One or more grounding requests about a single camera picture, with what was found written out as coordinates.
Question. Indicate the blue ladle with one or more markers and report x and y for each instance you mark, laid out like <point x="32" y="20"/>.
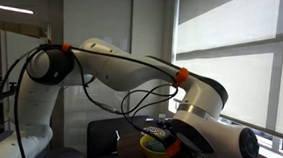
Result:
<point x="157" y="145"/>

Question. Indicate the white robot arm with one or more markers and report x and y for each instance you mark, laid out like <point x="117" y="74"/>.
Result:
<point x="122" y="71"/>

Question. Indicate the yellow bowl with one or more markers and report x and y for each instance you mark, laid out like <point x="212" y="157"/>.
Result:
<point x="149" y="154"/>

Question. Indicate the white patterned plate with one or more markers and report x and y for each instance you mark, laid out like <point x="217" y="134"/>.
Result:
<point x="154" y="130"/>

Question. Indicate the teal plastic cup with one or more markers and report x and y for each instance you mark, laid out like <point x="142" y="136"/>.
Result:
<point x="161" y="117"/>

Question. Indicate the black upholstered chair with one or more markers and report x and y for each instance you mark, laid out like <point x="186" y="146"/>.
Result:
<point x="105" y="136"/>

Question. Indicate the wide white roller blind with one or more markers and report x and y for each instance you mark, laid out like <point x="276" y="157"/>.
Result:
<point x="226" y="61"/>

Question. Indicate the blue-grey chair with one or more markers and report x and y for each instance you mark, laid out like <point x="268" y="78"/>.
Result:
<point x="62" y="156"/>

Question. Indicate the ceiling light strip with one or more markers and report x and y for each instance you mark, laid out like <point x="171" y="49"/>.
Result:
<point x="9" y="8"/>

